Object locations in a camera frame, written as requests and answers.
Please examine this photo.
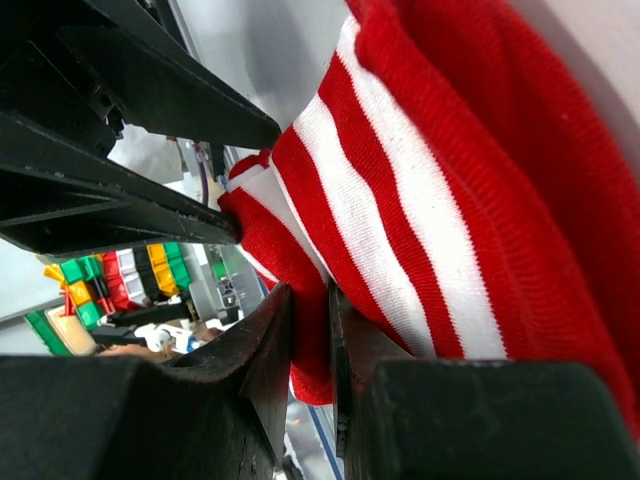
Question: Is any aluminium table frame rail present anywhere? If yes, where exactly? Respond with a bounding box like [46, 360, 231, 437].
[168, 1, 268, 115]

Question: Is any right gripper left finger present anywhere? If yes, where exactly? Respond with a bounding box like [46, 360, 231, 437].
[1, 285, 293, 479]

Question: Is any red white striped sock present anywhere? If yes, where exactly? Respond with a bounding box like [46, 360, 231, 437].
[218, 1, 639, 433]

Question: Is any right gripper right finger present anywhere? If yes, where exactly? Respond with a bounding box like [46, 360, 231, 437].
[329, 286, 639, 479]

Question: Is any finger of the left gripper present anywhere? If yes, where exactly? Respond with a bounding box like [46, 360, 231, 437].
[1, 1, 280, 150]
[1, 113, 240, 257]

